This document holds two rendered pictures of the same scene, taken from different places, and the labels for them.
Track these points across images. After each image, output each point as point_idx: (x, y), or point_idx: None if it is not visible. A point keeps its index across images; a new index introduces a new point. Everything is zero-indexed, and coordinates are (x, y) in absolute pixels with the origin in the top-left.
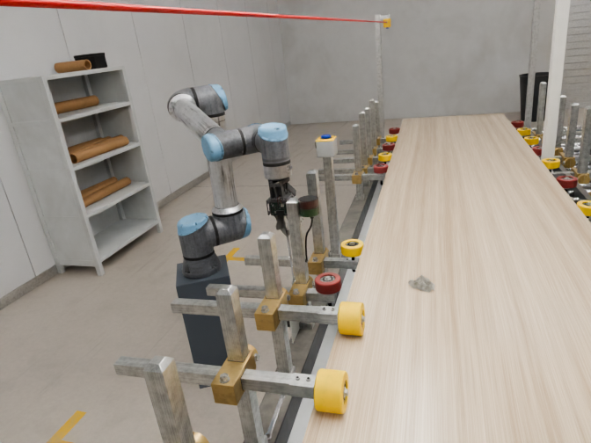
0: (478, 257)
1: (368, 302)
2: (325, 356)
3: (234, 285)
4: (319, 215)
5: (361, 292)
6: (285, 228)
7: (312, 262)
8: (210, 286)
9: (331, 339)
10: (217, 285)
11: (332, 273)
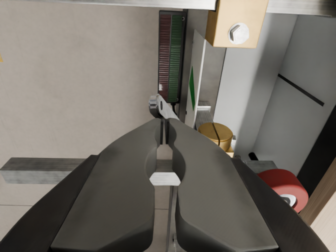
0: None
1: (331, 242)
2: (215, 114)
3: (62, 173)
4: None
5: (330, 225)
6: (157, 145)
7: (229, 46)
8: (11, 178)
9: (222, 81)
10: (24, 174)
11: (295, 191)
